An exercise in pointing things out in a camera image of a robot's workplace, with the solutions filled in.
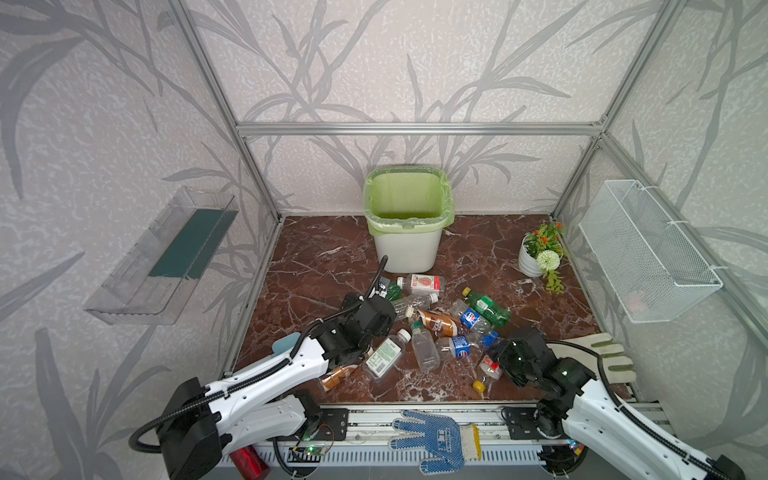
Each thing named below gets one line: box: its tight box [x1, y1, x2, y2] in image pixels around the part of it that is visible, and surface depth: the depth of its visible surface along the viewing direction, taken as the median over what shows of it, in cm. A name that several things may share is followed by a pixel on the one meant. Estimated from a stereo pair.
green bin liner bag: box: [364, 165, 455, 236], surface depth 96 cm
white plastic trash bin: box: [373, 227, 445, 274], surface depth 98 cm
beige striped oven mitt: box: [547, 333, 637, 385], surface depth 85 cm
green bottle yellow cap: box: [462, 287, 512, 328], surface depth 91 cm
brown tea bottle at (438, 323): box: [416, 309, 459, 338], surface depth 87 cm
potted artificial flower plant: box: [518, 221, 566, 294], surface depth 93 cm
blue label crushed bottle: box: [436, 335, 487, 361], surface depth 84 cm
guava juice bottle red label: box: [396, 274, 445, 292], surface depth 98 cm
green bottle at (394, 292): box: [386, 281, 403, 301], surface depth 96 cm
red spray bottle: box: [229, 445, 271, 480], surface depth 68 cm
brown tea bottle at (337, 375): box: [322, 364, 358, 391], surface depth 79 cm
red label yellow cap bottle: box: [473, 355, 504, 399], surface depth 79 cm
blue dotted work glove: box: [388, 409, 482, 475], surface depth 72 cm
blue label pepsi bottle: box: [450, 298, 490, 337], surface depth 90 cm
